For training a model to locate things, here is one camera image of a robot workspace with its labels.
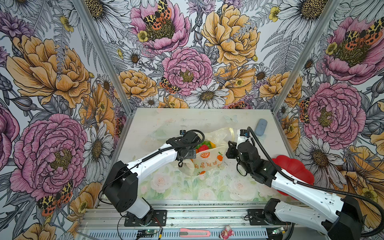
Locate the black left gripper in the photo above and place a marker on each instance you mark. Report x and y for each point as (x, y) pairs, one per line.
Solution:
(191, 154)

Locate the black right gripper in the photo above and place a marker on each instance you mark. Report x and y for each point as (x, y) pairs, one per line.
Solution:
(231, 148)

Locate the yellowish plastic bag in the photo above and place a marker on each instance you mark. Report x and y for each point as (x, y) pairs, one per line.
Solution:
(212, 158)

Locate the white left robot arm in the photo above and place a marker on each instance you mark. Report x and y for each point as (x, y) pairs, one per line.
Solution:
(122, 183)

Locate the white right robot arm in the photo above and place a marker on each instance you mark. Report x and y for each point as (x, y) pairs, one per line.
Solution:
(324, 211)

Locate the red fake cabbage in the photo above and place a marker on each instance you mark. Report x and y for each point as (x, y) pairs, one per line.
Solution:
(202, 148)

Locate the green fake grapes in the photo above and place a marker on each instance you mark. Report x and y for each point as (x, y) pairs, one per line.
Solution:
(204, 143)

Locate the grey fabric glasses case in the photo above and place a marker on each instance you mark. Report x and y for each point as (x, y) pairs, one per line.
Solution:
(261, 127)

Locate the green circuit board right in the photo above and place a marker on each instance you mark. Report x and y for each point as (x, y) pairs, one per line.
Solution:
(278, 231)

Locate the green circuit board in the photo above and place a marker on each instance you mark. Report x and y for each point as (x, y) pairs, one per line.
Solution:
(278, 231)
(146, 233)

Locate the small pink figurine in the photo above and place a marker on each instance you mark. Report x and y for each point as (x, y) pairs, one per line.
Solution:
(226, 233)

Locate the pink utility knife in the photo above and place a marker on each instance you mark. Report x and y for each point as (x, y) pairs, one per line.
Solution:
(194, 233)

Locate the green circuit board left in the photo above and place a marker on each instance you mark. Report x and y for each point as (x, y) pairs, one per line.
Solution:
(146, 233)

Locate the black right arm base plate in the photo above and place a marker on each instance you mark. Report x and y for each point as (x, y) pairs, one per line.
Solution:
(256, 217)

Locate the aluminium rail frame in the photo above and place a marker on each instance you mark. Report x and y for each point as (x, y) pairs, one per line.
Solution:
(105, 223)

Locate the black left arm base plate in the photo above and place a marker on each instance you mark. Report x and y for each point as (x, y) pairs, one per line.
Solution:
(154, 218)

